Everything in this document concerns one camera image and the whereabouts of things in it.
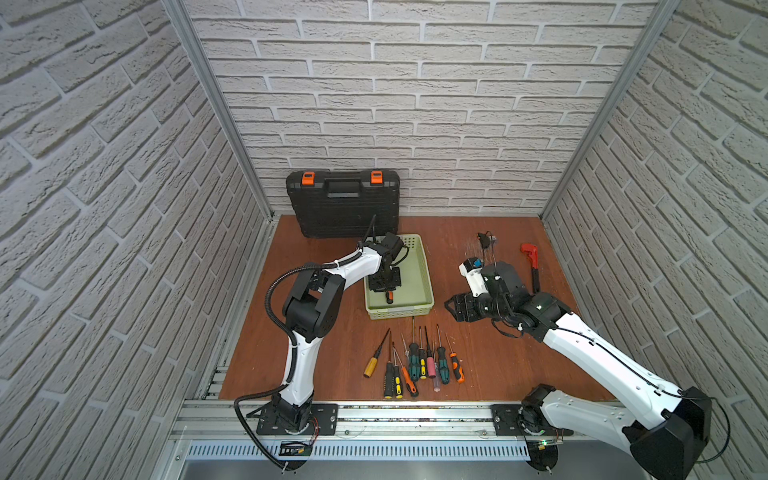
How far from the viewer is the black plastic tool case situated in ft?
3.08

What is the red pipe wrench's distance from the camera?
102 centimetres

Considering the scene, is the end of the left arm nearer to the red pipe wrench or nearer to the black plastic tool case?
the black plastic tool case

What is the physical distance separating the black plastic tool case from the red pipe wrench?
0.50 meters
